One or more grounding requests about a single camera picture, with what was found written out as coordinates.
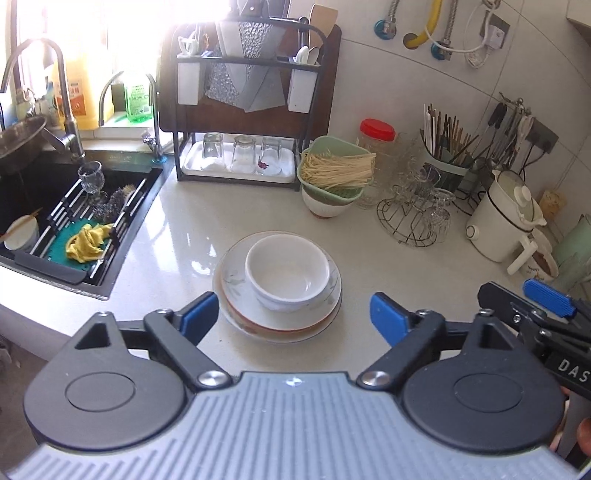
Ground black sink drain rack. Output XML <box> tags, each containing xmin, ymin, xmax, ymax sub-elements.
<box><xmin>0</xmin><ymin>175</ymin><xmax>162</xmax><ymax>284</ymax></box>

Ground black kitchen sink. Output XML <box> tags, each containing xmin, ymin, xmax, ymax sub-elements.
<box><xmin>0</xmin><ymin>148</ymin><xmax>176</xmax><ymax>301</ymax></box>

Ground white cable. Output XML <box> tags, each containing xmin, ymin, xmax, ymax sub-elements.
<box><xmin>425</xmin><ymin>0</ymin><xmax>490</xmax><ymax>68</ymax></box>

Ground white cutlery holder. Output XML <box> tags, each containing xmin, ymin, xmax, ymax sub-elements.
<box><xmin>178</xmin><ymin>60</ymin><xmax>202</xmax><ymax>104</ymax></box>
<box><xmin>287</xmin><ymin>69</ymin><xmax>317</xmax><ymax>114</ymax></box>

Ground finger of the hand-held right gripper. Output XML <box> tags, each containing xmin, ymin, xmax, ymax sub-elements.
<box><xmin>478</xmin><ymin>282</ymin><xmax>555</xmax><ymax>342</ymax></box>
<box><xmin>523</xmin><ymin>278</ymin><xmax>591</xmax><ymax>342</ymax></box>

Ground corrugated metal hose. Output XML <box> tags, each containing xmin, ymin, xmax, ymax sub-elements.
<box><xmin>441</xmin><ymin>0</ymin><xmax>462</xmax><ymax>51</ymax></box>
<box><xmin>388</xmin><ymin>0</ymin><xmax>414</xmax><ymax>28</ymax></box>

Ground yellow packet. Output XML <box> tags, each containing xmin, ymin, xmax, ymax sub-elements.
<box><xmin>538</xmin><ymin>189</ymin><xmax>568</xmax><ymax>221</ymax></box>

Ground pale green bottle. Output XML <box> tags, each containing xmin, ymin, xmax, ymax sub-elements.
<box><xmin>551</xmin><ymin>215</ymin><xmax>591</xmax><ymax>278</ymax></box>

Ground clear glass cup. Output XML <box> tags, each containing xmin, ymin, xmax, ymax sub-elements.
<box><xmin>397</xmin><ymin>157</ymin><xmax>435</xmax><ymax>204</ymax></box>

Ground wire cup rack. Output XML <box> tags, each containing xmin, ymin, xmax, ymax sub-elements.
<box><xmin>376</xmin><ymin>196</ymin><xmax>451</xmax><ymax>250</ymax></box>

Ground white bowl red stripe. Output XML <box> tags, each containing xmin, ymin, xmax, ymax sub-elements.
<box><xmin>301</xmin><ymin>185</ymin><xmax>363</xmax><ymax>220</ymax></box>

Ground bundle of chopsticks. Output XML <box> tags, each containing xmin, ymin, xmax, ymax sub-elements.
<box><xmin>422</xmin><ymin>102</ymin><xmax>483</xmax><ymax>160</ymax></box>

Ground wall socket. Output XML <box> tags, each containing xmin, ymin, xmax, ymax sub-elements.
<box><xmin>485</xmin><ymin>13</ymin><xmax>511</xmax><ymax>49</ymax></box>

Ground steel pot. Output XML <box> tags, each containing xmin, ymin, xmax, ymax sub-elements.
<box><xmin>0</xmin><ymin>115</ymin><xmax>49</xmax><ymax>160</ymax></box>

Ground embossed steel board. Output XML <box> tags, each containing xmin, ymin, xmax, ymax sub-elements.
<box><xmin>203</xmin><ymin>18</ymin><xmax>254</xmax><ymax>106</ymax></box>

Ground plain grey board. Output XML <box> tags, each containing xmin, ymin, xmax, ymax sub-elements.
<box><xmin>240</xmin><ymin>21</ymin><xmax>289</xmax><ymax>114</ymax></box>

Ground teal silicone mat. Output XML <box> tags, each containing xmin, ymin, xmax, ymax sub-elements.
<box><xmin>48</xmin><ymin>222</ymin><xmax>114</xmax><ymax>266</ymax></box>

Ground yellow hose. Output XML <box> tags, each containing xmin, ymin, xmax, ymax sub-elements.
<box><xmin>404</xmin><ymin>0</ymin><xmax>445</xmax><ymax>51</ymax></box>

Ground clear drinking glass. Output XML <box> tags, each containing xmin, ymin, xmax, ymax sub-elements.
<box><xmin>231</xmin><ymin>135</ymin><xmax>257</xmax><ymax>174</ymax></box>
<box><xmin>202</xmin><ymin>132</ymin><xmax>225</xmax><ymax>160</ymax></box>

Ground clear glass red print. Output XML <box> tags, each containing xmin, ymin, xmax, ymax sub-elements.
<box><xmin>259</xmin><ymin>137</ymin><xmax>282</xmax><ymax>175</ymax></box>

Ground yellow cloth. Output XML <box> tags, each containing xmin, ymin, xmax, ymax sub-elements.
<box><xmin>66</xmin><ymin>223</ymin><xmax>116</xmax><ymax>264</ymax></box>

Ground steel wool scrubber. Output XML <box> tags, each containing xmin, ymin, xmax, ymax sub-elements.
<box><xmin>92</xmin><ymin>184</ymin><xmax>137</xmax><ymax>222</ymax></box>

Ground small wine glass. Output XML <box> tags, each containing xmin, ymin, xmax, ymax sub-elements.
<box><xmin>78</xmin><ymin>161</ymin><xmax>105</xmax><ymax>204</ymax></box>

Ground green chopstick holder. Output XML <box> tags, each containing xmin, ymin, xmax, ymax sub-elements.
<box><xmin>422</xmin><ymin>138</ymin><xmax>472</xmax><ymax>195</ymax></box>

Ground small white bowl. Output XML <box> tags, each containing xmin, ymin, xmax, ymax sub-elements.
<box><xmin>4</xmin><ymin>215</ymin><xmax>40</xmax><ymax>252</ymax></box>

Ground person's right hand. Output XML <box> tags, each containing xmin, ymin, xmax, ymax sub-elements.
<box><xmin>576</xmin><ymin>415</ymin><xmax>591</xmax><ymax>457</ymax></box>

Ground green colander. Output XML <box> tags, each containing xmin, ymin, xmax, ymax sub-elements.
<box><xmin>297</xmin><ymin>135</ymin><xmax>377</xmax><ymax>204</ymax></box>

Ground tall steel faucet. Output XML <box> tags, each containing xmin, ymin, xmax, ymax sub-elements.
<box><xmin>0</xmin><ymin>38</ymin><xmax>86</xmax><ymax>162</ymax></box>

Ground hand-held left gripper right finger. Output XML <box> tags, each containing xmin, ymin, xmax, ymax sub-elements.
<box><xmin>355</xmin><ymin>292</ymin><xmax>522</xmax><ymax>391</ymax></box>

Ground white ceramic bowl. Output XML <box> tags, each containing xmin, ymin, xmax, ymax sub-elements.
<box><xmin>245</xmin><ymin>234</ymin><xmax>332</xmax><ymax>305</ymax></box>

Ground yellow oil bottle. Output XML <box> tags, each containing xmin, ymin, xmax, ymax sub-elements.
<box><xmin>51</xmin><ymin>51</ymin><xmax>116</xmax><ymax>130</ymax></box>

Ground short steel faucet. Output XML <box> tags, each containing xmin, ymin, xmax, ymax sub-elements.
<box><xmin>98</xmin><ymin>71</ymin><xmax>167</xmax><ymax>162</ymax></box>

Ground green detergent bottle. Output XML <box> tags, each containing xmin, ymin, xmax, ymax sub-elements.
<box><xmin>124</xmin><ymin>69</ymin><xmax>153</xmax><ymax>123</ymax></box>

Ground window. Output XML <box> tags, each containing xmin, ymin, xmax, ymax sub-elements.
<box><xmin>0</xmin><ymin>0</ymin><xmax>232</xmax><ymax>130</ymax></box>

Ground black dish rack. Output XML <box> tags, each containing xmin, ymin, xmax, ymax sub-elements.
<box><xmin>157</xmin><ymin>17</ymin><xmax>333</xmax><ymax>192</ymax></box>

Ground glass jar red lid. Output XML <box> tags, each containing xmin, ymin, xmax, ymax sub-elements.
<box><xmin>355</xmin><ymin>119</ymin><xmax>398</xmax><ymax>208</ymax></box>

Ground dried noodles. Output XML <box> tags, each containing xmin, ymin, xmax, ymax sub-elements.
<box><xmin>300</xmin><ymin>152</ymin><xmax>377</xmax><ymax>190</ymax></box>

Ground white electric pot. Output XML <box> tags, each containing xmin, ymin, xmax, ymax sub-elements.
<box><xmin>465</xmin><ymin>170</ymin><xmax>548</xmax><ymax>278</ymax></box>

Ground patterned ceramic mug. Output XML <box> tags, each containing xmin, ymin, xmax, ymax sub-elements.
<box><xmin>522</xmin><ymin>244</ymin><xmax>559</xmax><ymax>284</ymax></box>

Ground clear stemmed glass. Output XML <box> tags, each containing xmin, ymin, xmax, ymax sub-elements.
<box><xmin>424</xmin><ymin>188</ymin><xmax>457</xmax><ymax>244</ymax></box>

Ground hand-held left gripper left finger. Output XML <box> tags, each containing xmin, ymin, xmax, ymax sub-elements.
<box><xmin>69</xmin><ymin>292</ymin><xmax>234</xmax><ymax>391</ymax></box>

